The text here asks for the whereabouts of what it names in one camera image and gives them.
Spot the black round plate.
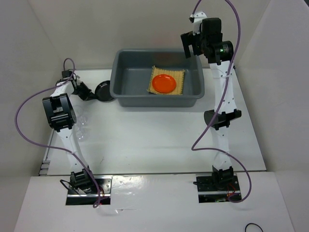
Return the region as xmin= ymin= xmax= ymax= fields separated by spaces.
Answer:
xmin=95 ymin=80 xmax=114 ymax=102

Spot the woven bamboo mat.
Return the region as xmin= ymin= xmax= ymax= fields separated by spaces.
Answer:
xmin=147 ymin=66 xmax=185 ymax=95

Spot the orange plastic plate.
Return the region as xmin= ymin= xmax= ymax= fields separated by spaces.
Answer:
xmin=152 ymin=74 xmax=177 ymax=94

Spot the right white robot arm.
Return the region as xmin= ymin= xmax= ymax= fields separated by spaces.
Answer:
xmin=181 ymin=12 xmax=242 ymax=190

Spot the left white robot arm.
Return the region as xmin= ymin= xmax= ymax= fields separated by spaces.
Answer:
xmin=42 ymin=70 xmax=97 ymax=193

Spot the grey plastic bin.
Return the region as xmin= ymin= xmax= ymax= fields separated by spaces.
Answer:
xmin=110 ymin=48 xmax=205 ymax=107

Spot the clear glass cup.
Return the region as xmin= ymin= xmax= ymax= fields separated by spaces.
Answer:
xmin=73 ymin=105 xmax=88 ymax=127
xmin=75 ymin=125 xmax=87 ymax=141

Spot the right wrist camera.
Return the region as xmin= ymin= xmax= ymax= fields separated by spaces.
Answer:
xmin=189 ymin=11 xmax=207 ymax=36

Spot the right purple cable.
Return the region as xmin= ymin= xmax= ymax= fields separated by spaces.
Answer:
xmin=191 ymin=0 xmax=253 ymax=203

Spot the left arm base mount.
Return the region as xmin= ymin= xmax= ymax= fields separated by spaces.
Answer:
xmin=60 ymin=176 xmax=112 ymax=206

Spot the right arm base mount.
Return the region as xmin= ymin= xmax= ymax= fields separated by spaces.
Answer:
xmin=193 ymin=167 xmax=242 ymax=203

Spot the black cable loop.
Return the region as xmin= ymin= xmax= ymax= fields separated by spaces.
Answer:
xmin=245 ymin=223 xmax=264 ymax=232

